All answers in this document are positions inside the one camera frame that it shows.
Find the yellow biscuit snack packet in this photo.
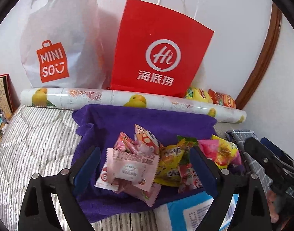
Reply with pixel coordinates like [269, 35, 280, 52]
[154, 145, 185, 187]

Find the yellow snack bag by wall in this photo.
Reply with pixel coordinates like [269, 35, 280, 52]
[185, 87, 213, 103]

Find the lychee jelly snack bag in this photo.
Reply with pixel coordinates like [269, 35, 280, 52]
[178, 163, 203, 193]

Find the pink orange fruit snack bag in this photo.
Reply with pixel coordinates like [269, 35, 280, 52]
[198, 135, 242, 169]

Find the green snack packet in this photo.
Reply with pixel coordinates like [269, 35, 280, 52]
[177, 135, 198, 165]

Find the purple towel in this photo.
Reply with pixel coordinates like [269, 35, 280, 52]
[72, 104, 217, 223]

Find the small red snack packet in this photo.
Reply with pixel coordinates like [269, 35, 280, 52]
[114, 132, 139, 154]

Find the brown door frame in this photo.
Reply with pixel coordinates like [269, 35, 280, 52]
[236, 3, 282, 110]

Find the orange snack bag by wall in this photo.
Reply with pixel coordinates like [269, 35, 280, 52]
[208, 89, 236, 109]

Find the white Miniso plastic bag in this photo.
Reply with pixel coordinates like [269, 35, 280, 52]
[20, 0, 107, 89]

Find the brown patterned box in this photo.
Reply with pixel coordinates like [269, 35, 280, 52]
[0, 74, 16, 118]

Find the pink strawberry candy packet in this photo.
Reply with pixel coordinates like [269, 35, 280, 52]
[116, 181, 161, 207]

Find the pale pink labelled packet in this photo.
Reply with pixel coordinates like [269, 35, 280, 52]
[106, 148, 160, 191]

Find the blue tissue pack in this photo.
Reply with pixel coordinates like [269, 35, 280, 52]
[153, 191, 213, 230]

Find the red Haidilao paper bag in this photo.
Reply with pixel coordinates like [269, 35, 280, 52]
[110, 0, 214, 98]

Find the fruit pattern rolled mat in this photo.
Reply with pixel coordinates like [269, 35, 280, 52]
[20, 88, 247, 124]

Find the pink white candy bar wrapper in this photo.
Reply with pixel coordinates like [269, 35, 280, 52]
[94, 162, 119, 192]

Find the striped grey quilt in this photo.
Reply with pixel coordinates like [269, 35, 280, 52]
[0, 105, 157, 230]

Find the blue checked cloth bag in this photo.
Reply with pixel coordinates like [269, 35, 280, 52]
[225, 129, 272, 194]

